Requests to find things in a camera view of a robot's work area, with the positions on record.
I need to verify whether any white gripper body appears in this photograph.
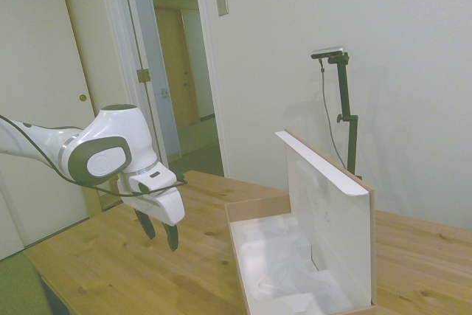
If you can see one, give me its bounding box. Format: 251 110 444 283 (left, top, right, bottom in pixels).
117 178 186 226

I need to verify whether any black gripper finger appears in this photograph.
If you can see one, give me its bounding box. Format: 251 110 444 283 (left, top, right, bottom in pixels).
133 209 156 240
163 221 180 253

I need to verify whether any white foam box insert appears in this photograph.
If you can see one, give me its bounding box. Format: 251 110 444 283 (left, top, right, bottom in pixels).
229 215 355 314

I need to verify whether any open cardboard box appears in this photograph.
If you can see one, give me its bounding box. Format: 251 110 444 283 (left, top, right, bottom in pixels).
224 129 378 315

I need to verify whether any white open door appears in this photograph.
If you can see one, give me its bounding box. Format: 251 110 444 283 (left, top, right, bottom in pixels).
120 0 182 165

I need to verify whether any wooden hallway door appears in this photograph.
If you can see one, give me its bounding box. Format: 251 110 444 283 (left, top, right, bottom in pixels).
154 6 201 128

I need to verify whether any green chair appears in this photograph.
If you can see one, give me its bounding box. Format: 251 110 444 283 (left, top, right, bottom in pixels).
0 252 53 315

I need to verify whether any white sliding closet door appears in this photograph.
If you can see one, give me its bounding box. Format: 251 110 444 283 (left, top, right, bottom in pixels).
0 0 97 253

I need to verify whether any grey camera cable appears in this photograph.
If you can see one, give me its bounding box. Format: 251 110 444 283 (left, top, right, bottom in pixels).
318 58 348 170

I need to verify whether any black camera stand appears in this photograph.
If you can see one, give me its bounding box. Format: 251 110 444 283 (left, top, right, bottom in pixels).
327 52 363 181

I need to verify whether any grey stereo camera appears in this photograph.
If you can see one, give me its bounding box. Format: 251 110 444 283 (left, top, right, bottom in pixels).
310 45 347 60

